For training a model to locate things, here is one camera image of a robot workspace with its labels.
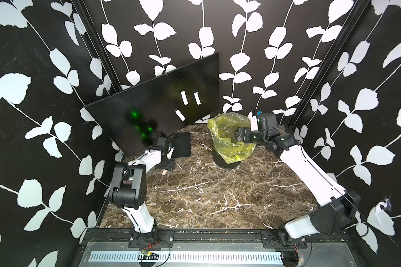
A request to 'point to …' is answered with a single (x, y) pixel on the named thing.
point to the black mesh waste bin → (221, 162)
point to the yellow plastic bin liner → (222, 128)
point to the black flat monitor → (136, 118)
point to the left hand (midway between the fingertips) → (167, 162)
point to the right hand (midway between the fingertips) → (243, 131)
